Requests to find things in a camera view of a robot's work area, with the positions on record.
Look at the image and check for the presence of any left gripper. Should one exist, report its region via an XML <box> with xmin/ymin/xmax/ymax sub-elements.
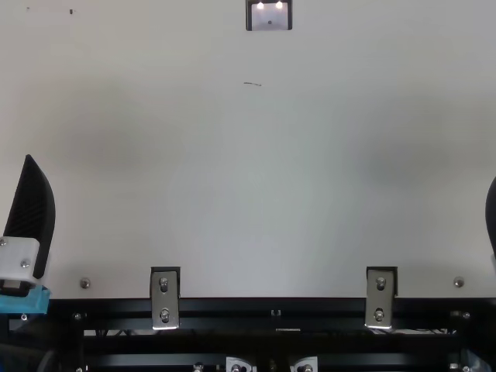
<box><xmin>0</xmin><ymin>153</ymin><xmax>57</xmax><ymax>315</ymax></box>

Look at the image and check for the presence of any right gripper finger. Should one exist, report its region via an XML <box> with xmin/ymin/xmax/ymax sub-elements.
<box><xmin>484</xmin><ymin>176</ymin><xmax>496</xmax><ymax>273</ymax></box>

